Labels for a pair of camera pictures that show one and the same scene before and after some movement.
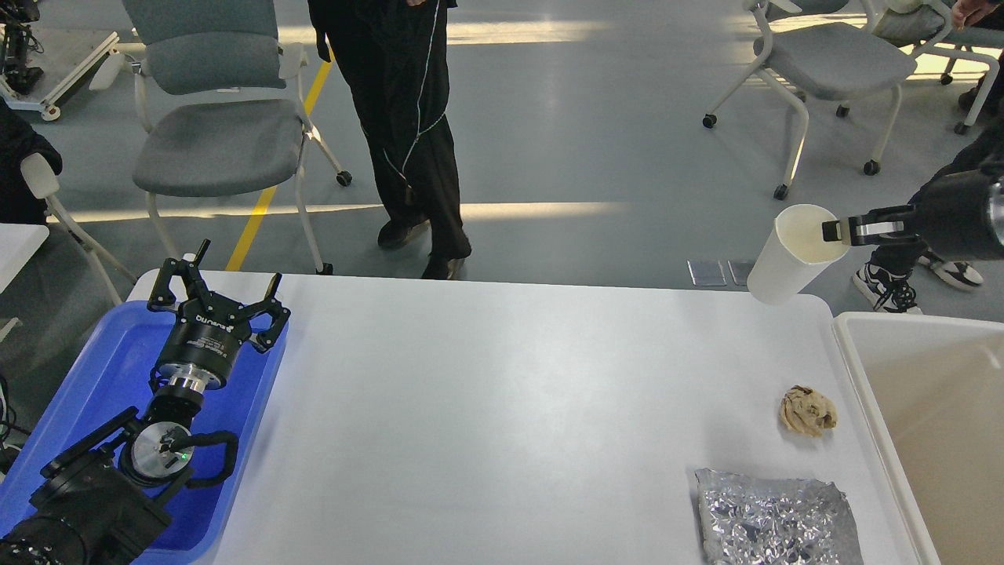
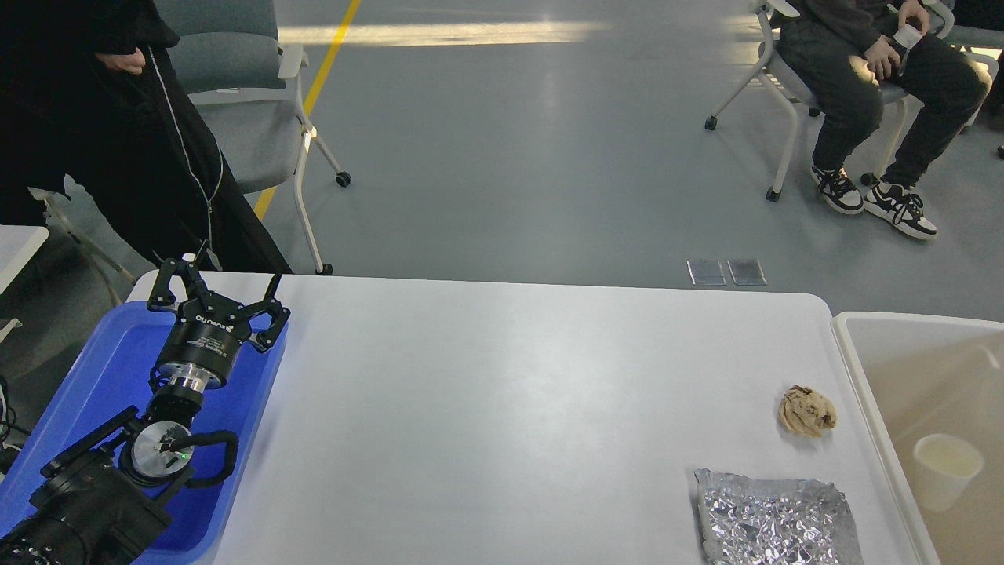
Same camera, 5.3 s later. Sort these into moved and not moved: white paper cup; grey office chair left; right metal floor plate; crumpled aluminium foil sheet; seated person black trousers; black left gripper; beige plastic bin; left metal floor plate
Moved: seated person black trousers; white paper cup
Not moved: grey office chair left; right metal floor plate; left metal floor plate; black left gripper; beige plastic bin; crumpled aluminium foil sheet
